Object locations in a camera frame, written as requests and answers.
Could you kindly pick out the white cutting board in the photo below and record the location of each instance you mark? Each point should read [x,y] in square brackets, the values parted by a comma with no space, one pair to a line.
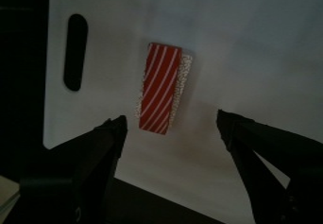
[252,45]

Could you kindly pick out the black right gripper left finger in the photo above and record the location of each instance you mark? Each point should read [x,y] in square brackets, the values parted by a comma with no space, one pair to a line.
[74,177]

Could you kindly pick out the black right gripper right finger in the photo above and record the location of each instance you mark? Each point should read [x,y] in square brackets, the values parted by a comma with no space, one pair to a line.
[272,164]

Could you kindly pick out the salmon sushi toy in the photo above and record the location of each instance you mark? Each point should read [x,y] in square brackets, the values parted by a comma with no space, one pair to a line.
[158,86]

